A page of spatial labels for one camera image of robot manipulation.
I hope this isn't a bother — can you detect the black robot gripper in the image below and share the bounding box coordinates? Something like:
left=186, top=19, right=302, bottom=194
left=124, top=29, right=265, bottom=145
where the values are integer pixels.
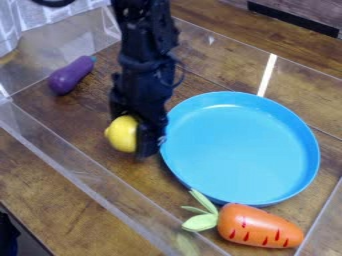
left=110, top=56, right=176, bottom=159

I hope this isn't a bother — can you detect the yellow toy lemon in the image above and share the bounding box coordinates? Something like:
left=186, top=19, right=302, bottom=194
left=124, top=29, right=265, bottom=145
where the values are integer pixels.
left=104, top=115, right=138, bottom=153

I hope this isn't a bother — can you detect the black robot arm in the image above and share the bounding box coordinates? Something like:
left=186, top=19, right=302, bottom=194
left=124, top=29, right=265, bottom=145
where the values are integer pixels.
left=110, top=0, right=183, bottom=158

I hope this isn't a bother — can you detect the blue round plastic tray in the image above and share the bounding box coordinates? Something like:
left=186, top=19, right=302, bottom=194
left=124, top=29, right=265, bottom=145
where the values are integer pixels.
left=160, top=92, right=321, bottom=207

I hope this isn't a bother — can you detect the purple toy eggplant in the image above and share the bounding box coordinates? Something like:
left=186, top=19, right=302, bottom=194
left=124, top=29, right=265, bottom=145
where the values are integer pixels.
left=48, top=56, right=96, bottom=95

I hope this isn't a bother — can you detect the white patterned curtain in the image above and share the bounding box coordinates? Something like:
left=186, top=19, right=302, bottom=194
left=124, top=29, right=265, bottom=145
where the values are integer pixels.
left=0, top=0, right=110, bottom=58

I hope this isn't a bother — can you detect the orange toy carrot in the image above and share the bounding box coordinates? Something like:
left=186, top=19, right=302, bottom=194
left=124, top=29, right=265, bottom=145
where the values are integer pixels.
left=182, top=189, right=305, bottom=249

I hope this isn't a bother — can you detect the black cable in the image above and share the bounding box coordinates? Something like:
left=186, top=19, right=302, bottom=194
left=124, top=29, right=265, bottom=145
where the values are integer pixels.
left=168, top=49, right=187, bottom=89

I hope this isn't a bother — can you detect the dark wall baseboard strip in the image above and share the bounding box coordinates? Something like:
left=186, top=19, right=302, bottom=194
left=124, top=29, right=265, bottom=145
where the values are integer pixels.
left=247, top=1, right=339, bottom=38

